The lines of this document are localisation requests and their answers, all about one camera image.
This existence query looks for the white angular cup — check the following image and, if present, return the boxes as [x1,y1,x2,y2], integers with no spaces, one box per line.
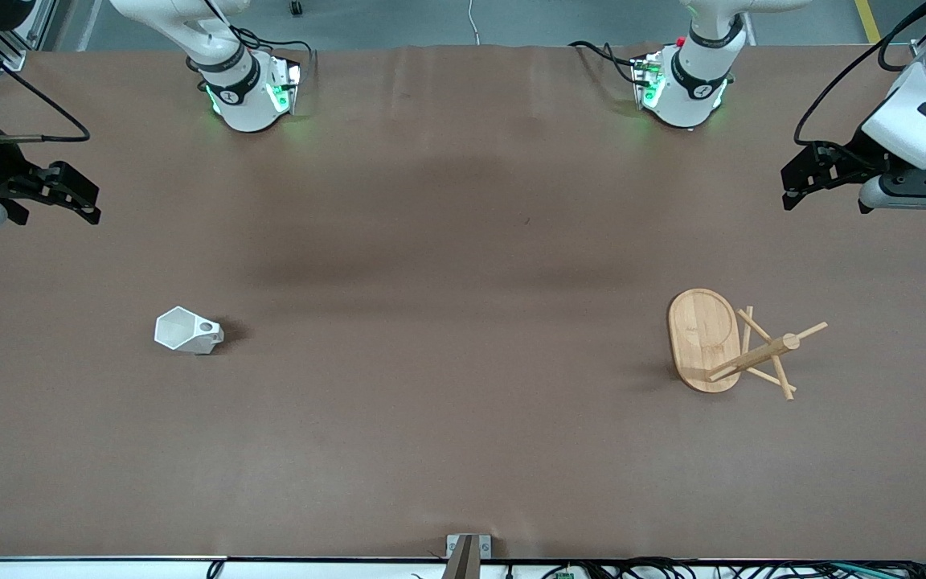
[154,306,224,355]

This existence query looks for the wooden cup rack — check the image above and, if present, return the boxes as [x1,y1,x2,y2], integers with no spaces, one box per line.
[666,288,829,401]

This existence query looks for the brown table cover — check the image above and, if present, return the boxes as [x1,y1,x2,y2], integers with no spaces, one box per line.
[0,43,926,562]

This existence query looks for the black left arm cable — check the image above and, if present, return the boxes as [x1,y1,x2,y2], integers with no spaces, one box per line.
[792,0,926,148]

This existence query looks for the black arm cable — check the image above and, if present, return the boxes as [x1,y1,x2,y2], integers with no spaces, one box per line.
[792,0,926,148]
[0,27,92,145]

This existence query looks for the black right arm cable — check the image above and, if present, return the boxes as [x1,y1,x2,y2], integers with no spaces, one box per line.
[0,27,92,145]

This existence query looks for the aluminium frame profile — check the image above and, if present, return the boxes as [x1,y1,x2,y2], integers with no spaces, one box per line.
[0,0,59,72]

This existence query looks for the black left base cable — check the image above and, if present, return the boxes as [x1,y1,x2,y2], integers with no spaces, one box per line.
[567,39,649,86]

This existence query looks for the black base cable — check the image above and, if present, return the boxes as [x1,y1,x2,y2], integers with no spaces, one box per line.
[226,27,316,82]
[567,39,649,86]

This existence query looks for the black right base cable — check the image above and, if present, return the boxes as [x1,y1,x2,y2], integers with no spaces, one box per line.
[226,27,316,82]

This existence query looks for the black cable bundle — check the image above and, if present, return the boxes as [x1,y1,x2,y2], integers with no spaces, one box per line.
[539,556,926,579]

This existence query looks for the grey metal bracket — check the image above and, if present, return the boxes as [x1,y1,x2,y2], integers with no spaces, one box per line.
[445,534,493,579]

